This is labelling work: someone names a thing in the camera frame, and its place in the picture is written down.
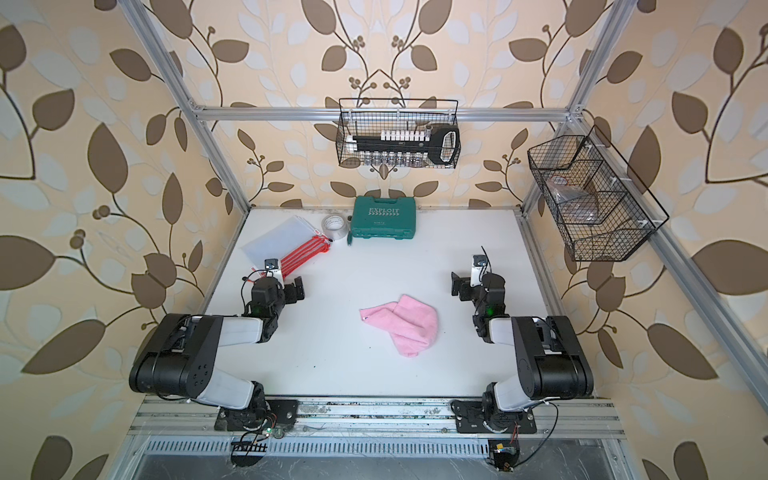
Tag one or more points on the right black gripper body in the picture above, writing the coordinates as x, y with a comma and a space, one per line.
480, 309

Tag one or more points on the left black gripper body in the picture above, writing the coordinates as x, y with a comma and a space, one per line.
276, 308

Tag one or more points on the pink microfiber cloth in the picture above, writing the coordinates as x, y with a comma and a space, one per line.
411, 324

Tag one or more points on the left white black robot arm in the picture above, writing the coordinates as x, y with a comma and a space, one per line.
179, 358

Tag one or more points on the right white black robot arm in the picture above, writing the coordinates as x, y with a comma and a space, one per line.
549, 362

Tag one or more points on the stack of mesh document bags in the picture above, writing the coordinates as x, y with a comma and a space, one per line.
292, 243

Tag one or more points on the clear plastic bag in basket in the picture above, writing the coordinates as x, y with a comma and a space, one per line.
575, 205

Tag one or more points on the clear tape roll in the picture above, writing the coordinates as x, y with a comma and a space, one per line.
335, 227

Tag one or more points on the green plastic tool case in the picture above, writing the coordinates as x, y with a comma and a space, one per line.
383, 218

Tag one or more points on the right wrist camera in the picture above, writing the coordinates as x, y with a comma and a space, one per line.
479, 268

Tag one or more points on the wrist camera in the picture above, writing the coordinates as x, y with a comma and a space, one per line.
479, 268
272, 268

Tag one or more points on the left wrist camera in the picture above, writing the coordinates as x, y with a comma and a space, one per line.
272, 268

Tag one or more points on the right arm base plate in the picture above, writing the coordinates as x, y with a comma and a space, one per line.
473, 417

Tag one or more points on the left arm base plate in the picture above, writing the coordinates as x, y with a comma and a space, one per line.
262, 414

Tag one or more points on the black wire basket right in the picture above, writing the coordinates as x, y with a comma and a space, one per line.
602, 208

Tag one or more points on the black wire basket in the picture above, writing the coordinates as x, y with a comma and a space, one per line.
602, 208
371, 115

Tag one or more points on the black socket holder rail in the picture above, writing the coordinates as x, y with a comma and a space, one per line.
432, 146

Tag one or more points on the black wire basket centre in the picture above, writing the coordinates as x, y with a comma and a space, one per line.
371, 115

